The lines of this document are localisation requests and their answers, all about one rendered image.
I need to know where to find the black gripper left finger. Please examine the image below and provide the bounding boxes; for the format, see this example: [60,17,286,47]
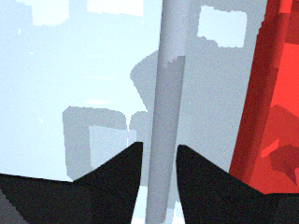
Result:
[0,142,143,224]

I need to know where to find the red translucent plastic tray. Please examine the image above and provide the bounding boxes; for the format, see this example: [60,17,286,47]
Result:
[228,0,299,194]

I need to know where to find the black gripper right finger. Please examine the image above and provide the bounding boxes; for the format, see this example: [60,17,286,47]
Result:
[176,145,299,224]

